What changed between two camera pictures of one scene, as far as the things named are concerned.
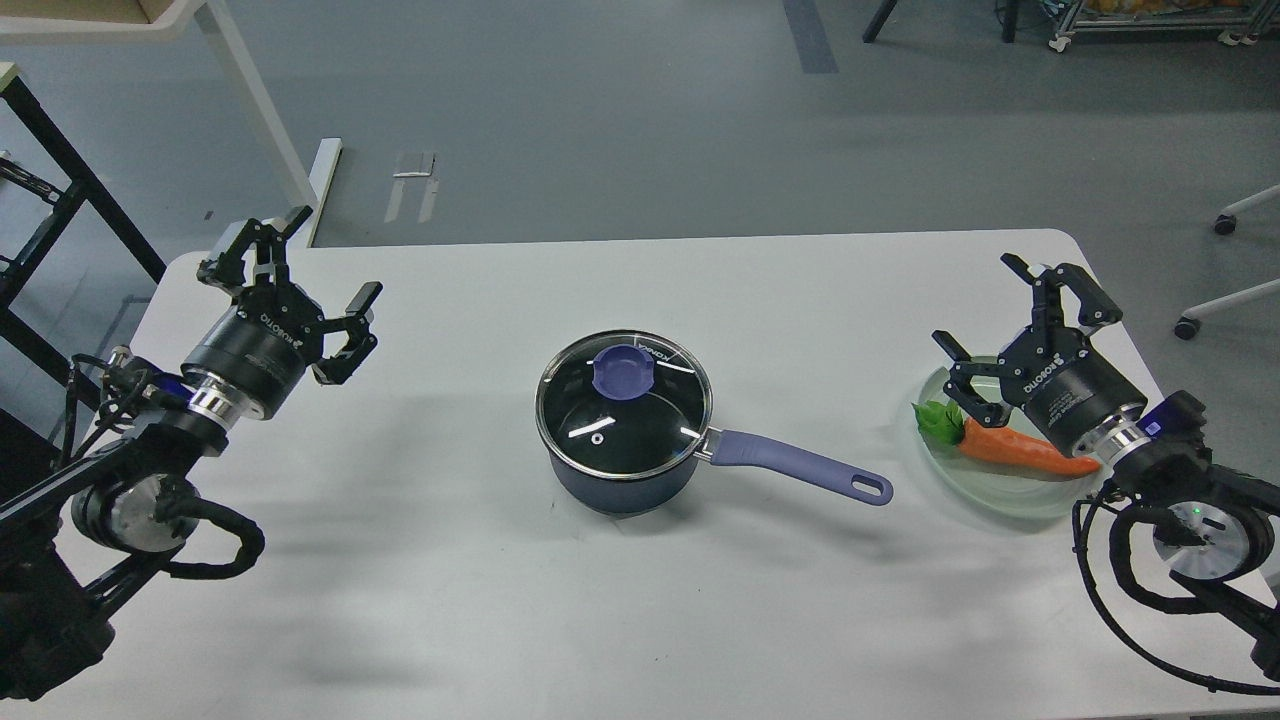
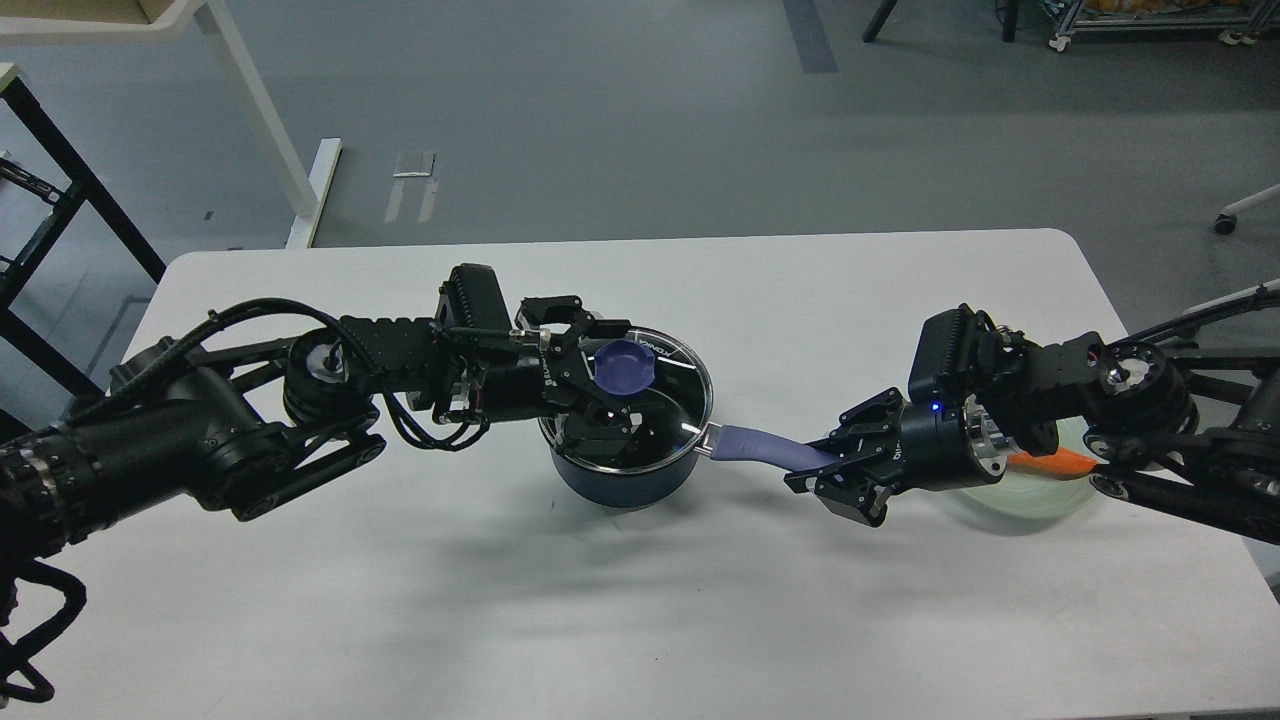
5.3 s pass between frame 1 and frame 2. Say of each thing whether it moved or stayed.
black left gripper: moved
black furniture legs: stayed
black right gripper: moved
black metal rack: stayed
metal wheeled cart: stayed
